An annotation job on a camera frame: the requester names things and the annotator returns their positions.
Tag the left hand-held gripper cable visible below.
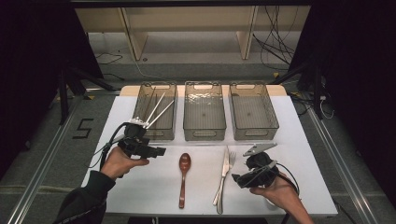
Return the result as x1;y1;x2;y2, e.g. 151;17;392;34
88;121;130;171

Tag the white floor cable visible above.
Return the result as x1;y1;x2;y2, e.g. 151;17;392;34
129;50;163;82

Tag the black tripod stand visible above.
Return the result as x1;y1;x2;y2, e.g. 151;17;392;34
57;66;116;125
269;60;326;120

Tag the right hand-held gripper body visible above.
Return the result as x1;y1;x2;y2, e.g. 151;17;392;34
242;142;279;189

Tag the white plug with cable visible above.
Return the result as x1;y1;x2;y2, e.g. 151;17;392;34
319;94;335;120

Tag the metal fork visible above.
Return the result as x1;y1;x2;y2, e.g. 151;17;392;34
217;151;237;216

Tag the metal table knife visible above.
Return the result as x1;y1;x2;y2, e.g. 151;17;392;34
212;146;232;207

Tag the white chopstick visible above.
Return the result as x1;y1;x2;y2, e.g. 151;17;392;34
145;91;166;125
146;99;176;130

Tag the brown wooden spoon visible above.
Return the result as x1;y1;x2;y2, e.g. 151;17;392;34
178;152;191;209

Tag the person's right hand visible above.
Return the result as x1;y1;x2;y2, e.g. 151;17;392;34
250;176;301;208

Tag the transparent grey plastic bin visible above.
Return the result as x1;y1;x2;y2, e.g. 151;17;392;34
228;81;280;142
129;81;178;141
182;80;227;142

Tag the black curtain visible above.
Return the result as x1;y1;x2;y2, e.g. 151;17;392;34
0;0;106;178
288;0;396;206

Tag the beige wooden desk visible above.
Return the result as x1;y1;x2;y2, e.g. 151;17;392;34
74;6;312;62

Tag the white table sheet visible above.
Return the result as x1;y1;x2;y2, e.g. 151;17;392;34
81;94;339;217

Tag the right hand-held gripper cable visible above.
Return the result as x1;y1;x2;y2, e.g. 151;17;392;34
275;161;301;224

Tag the bundle of black cables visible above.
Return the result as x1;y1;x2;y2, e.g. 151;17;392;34
251;6;300;71

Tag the aluminium floor rail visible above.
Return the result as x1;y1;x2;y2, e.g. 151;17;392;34
306;106;381;224
6;96;85;224

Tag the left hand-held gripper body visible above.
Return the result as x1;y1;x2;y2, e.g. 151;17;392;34
118;117;151;158

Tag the black floor cable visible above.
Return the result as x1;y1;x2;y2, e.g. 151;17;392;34
94;50;125;82

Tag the hand-held gripper cable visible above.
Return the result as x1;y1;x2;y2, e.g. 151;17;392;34
275;161;301;224
88;121;130;171

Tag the person's left hand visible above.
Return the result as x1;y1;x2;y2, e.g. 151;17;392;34
101;147;149;180

